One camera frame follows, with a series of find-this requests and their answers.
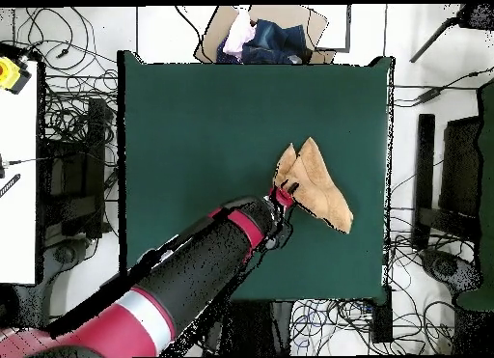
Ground orange terry towel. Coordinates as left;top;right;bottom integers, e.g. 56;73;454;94
271;136;354;234

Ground dark green table cloth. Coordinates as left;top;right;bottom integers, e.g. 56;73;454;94
117;50;396;305

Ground blue denim jeans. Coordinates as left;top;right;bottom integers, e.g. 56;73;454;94
215;18;315;65

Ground pink garment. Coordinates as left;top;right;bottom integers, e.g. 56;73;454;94
222;8;257;60

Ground black power strip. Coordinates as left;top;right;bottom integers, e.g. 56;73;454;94
370;286;395;344

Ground brown cardboard box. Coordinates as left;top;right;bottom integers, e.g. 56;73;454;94
193;5;337;65

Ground black grey stand foot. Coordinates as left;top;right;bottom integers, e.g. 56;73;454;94
38;237;94;330
418;247;483;297

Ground green covered side table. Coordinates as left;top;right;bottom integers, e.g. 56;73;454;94
454;79;494;313

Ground black tripod leg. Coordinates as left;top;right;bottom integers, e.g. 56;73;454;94
409;3;494;64

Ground white desk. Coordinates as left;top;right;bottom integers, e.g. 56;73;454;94
0;60;40;286

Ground yellow emergency stop button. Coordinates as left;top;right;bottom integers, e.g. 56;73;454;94
0;56;33;96

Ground blue and black cables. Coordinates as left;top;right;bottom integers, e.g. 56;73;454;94
288;298;373;355

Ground black floor cable bundle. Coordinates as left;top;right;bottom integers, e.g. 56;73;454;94
358;218;464;355

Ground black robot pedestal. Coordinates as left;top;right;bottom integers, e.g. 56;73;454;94
219;300;295;357

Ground black cable with adapter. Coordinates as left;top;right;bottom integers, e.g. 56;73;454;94
391;66;494;108

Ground black cable tangle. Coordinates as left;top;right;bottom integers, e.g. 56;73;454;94
13;6;119;143

